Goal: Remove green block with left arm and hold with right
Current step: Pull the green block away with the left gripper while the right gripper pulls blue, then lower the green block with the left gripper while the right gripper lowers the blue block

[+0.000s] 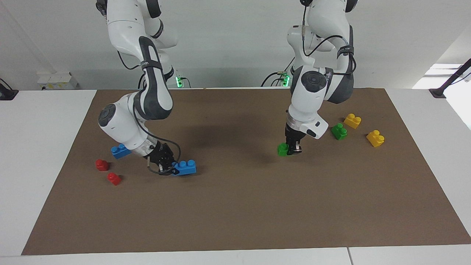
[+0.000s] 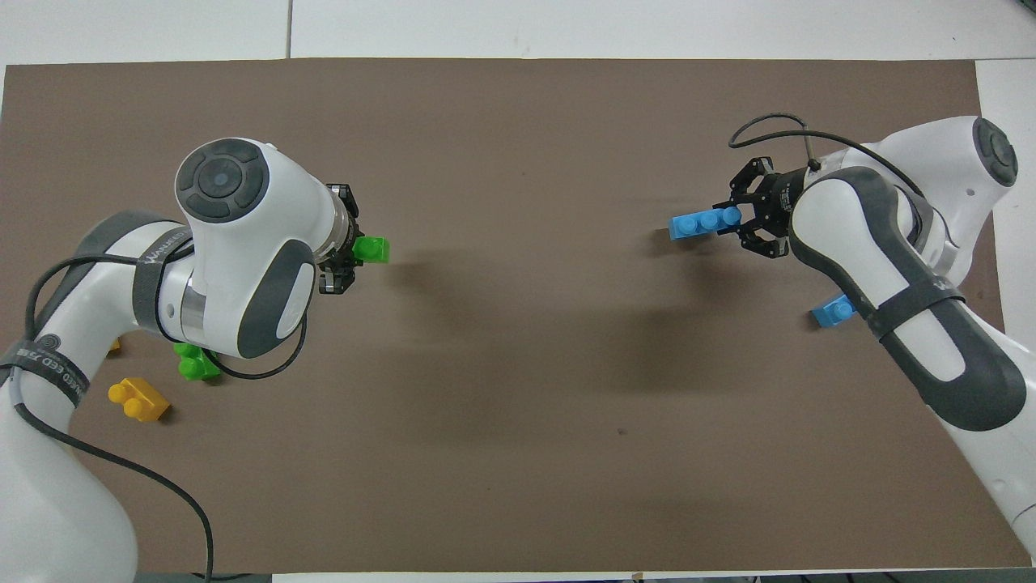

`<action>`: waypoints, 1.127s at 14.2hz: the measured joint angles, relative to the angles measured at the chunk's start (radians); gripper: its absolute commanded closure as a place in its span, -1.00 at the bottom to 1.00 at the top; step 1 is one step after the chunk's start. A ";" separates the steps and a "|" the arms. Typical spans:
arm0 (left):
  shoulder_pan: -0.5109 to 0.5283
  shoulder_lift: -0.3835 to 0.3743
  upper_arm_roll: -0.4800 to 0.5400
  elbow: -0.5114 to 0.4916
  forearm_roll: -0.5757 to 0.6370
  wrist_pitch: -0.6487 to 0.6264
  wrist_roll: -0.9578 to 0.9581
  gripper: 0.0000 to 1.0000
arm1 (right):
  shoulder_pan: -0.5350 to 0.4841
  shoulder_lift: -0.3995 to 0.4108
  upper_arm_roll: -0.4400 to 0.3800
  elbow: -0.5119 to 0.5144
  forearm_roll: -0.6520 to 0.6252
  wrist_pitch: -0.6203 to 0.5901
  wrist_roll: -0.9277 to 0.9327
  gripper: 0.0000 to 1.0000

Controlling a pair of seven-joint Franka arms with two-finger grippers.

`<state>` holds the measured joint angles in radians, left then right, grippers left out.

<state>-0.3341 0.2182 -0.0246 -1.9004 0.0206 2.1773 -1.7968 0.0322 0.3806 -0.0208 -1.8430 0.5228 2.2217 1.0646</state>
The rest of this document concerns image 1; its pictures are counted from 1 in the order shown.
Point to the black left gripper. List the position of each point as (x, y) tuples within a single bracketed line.
[(293, 134)]

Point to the white wall box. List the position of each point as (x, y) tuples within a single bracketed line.
[(57, 80)]

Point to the brown table mat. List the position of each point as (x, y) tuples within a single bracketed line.
[(239, 213)]

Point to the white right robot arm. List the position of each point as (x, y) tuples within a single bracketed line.
[(121, 121)]

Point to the red single-stud block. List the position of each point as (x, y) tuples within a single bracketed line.
[(114, 179), (102, 165)]

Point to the yellow two-stud block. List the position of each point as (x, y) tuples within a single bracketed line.
[(352, 121), (375, 139)]

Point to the green two-stud block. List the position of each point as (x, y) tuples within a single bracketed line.
[(339, 132), (282, 150)]

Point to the blue three-stud block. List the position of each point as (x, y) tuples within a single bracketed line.
[(186, 168), (119, 151)]

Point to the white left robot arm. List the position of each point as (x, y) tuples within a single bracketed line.
[(305, 103)]

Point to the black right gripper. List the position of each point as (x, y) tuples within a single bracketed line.
[(160, 154)]

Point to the black camera stand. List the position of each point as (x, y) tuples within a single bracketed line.
[(7, 94), (450, 79)]

